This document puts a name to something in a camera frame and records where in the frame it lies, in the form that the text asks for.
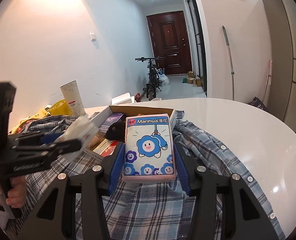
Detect red white cigarette pack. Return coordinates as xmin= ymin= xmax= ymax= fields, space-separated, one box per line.
xmin=93 ymin=139 xmax=118 ymax=157

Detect white small tissue pack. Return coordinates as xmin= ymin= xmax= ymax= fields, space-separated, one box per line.
xmin=55 ymin=116 xmax=99 ymax=162

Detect black hair scrunchie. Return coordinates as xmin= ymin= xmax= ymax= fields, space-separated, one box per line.
xmin=105 ymin=122 xmax=126 ymax=142

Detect pink tissue pack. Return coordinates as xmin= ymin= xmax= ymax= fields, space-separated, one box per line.
xmin=122 ymin=113 xmax=177 ymax=183

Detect clear plastic bagged item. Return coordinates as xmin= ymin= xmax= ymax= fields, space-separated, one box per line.
xmin=87 ymin=131 xmax=105 ymax=148

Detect person's left hand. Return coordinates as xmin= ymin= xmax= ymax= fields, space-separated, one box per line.
xmin=0 ymin=176 xmax=27 ymax=209

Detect blue plaid shirt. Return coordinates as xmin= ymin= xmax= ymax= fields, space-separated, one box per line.
xmin=5 ymin=109 xmax=286 ymax=240

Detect yellow plastic bag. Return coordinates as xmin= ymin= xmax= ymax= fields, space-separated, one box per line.
xmin=8 ymin=99 xmax=72 ymax=135

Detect open cardboard tray box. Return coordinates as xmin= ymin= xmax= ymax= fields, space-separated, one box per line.
xmin=86 ymin=105 xmax=175 ymax=162

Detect white cylindrical tube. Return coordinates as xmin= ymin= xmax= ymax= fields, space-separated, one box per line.
xmin=60 ymin=80 xmax=86 ymax=116

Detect black bicycle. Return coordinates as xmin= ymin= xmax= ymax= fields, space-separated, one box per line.
xmin=134 ymin=56 xmax=165 ymax=101

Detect white plastic bag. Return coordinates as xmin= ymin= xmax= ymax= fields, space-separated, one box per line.
xmin=159 ymin=74 xmax=170 ymax=87

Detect cardboard boxes by door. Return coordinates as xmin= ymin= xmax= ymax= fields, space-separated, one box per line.
xmin=182 ymin=71 xmax=203 ymax=87

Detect dark red entrance door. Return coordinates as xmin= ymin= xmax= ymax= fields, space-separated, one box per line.
xmin=146 ymin=11 xmax=192 ymax=75

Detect beige refrigerator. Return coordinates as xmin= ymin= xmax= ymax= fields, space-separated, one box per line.
xmin=262 ymin=0 xmax=296 ymax=132

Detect white wall switch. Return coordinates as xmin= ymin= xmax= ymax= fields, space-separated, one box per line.
xmin=90 ymin=33 xmax=96 ymax=41

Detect long-handled mop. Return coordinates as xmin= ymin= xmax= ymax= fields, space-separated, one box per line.
xmin=222 ymin=25 xmax=236 ymax=101

